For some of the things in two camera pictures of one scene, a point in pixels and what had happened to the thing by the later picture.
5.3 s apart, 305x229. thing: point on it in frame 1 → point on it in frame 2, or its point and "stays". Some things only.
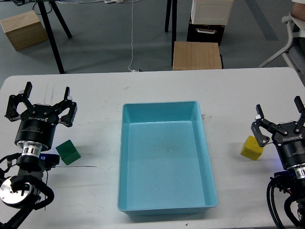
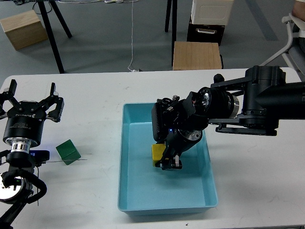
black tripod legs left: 63,24 stays
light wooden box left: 24,30 stays
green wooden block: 67,152 stays
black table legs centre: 174,24 stays
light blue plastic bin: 165,166 stays
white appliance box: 218,12 stays
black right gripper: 291,147 → 179,140
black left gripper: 39,122 → 25,120
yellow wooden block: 251,150 → 157,150
